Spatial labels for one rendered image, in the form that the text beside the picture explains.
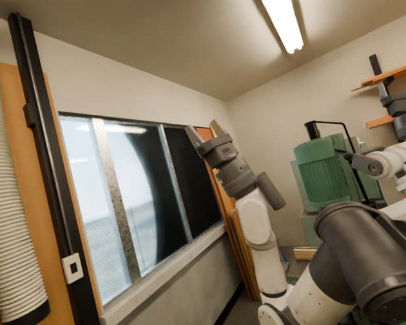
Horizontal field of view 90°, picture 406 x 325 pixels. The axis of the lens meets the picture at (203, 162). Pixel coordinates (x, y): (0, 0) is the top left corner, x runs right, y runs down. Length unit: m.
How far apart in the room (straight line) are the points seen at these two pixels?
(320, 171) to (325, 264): 0.70
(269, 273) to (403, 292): 0.28
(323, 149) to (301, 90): 2.58
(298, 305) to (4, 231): 1.11
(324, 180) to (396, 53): 2.81
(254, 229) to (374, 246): 0.22
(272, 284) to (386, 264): 0.28
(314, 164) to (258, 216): 0.64
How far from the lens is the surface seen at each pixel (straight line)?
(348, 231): 0.40
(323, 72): 3.65
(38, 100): 1.53
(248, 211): 0.50
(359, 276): 0.38
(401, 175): 0.63
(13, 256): 1.22
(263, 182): 0.52
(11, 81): 1.65
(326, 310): 0.50
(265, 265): 0.57
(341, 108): 3.54
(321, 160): 1.09
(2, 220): 1.22
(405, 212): 0.49
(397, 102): 0.95
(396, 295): 0.37
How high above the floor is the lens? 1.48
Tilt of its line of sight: 4 degrees up
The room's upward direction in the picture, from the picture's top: 16 degrees counter-clockwise
